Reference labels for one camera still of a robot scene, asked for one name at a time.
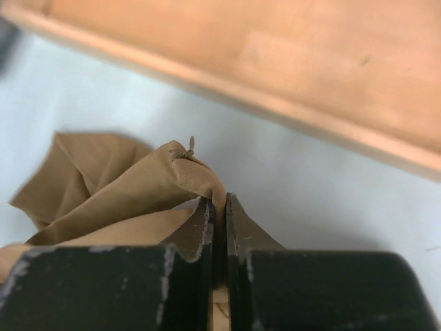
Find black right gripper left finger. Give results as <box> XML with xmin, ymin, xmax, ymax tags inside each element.
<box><xmin>1</xmin><ymin>199</ymin><xmax>215</xmax><ymax>330</ymax></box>

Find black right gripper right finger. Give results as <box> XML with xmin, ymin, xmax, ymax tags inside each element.
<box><xmin>225</xmin><ymin>194</ymin><xmax>440</xmax><ymax>330</ymax></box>

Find tan brown skirt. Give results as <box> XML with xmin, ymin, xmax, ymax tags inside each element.
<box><xmin>1</xmin><ymin>133</ymin><xmax>230</xmax><ymax>330</ymax></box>

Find wooden clothes rack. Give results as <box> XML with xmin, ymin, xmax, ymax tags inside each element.
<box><xmin>1</xmin><ymin>1</ymin><xmax>440</xmax><ymax>181</ymax></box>

